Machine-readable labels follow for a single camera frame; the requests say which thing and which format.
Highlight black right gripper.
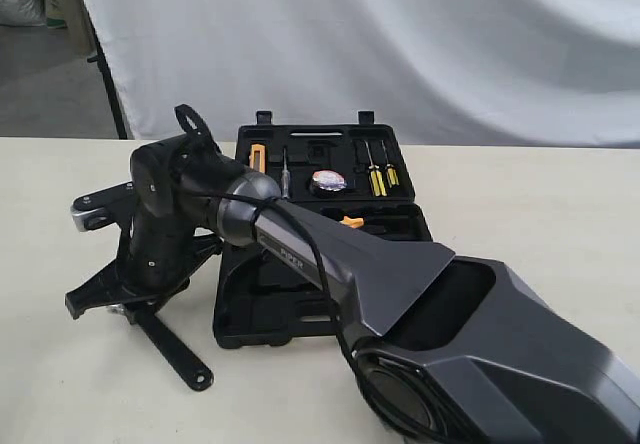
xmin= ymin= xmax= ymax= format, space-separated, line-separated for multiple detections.
xmin=64 ymin=135 xmax=250 ymax=320

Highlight black adjustable wrench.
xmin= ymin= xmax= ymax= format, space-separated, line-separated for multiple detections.
xmin=107 ymin=303 xmax=214 ymax=392

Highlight black electrical tape roll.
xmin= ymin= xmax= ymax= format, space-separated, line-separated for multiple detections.
xmin=308 ymin=169 xmax=351 ymax=199

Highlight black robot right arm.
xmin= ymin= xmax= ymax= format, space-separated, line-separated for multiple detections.
xmin=66 ymin=136 xmax=639 ymax=443

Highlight black plastic tool case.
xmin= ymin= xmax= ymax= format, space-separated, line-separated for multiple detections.
xmin=213 ymin=110 xmax=432 ymax=349

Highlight grey tester screwdriver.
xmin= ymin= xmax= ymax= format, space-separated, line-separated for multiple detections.
xmin=281 ymin=147 xmax=291 ymax=199

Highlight yellow utility knife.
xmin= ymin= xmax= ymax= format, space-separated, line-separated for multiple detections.
xmin=249 ymin=143 xmax=267 ymax=173

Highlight black backdrop stand pole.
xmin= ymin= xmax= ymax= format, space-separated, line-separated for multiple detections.
xmin=87 ymin=21 xmax=129 ymax=140

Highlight large yellow black screwdriver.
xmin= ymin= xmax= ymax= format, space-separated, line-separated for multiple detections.
xmin=364 ymin=141 xmax=388 ymax=197

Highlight small yellow black screwdriver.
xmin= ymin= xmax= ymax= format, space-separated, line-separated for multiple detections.
xmin=380 ymin=140 xmax=400 ymax=188

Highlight brown cardboard box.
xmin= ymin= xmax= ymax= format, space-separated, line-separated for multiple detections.
xmin=56 ymin=0 xmax=96 ymax=56

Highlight white backdrop cloth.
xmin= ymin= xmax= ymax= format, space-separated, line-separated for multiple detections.
xmin=84 ymin=0 xmax=639 ymax=147

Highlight orange handled pliers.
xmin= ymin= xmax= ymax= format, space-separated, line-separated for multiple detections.
xmin=341 ymin=216 xmax=365 ymax=229

